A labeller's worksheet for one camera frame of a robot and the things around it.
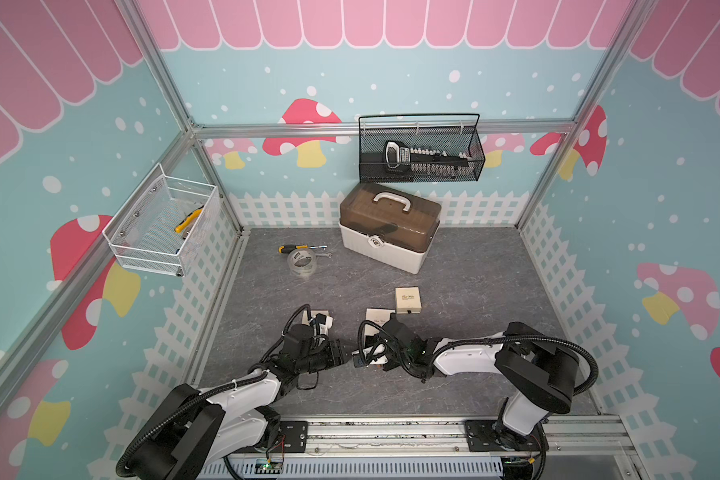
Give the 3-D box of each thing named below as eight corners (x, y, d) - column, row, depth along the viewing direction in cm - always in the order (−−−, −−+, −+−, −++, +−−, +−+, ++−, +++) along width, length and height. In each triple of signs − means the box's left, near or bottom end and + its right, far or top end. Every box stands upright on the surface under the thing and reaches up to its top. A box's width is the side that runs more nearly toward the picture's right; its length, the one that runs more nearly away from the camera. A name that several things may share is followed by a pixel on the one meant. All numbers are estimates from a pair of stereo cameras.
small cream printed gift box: (396, 313, 99) (397, 308, 96) (395, 293, 104) (396, 287, 101) (420, 313, 99) (421, 308, 96) (417, 293, 104) (419, 287, 101)
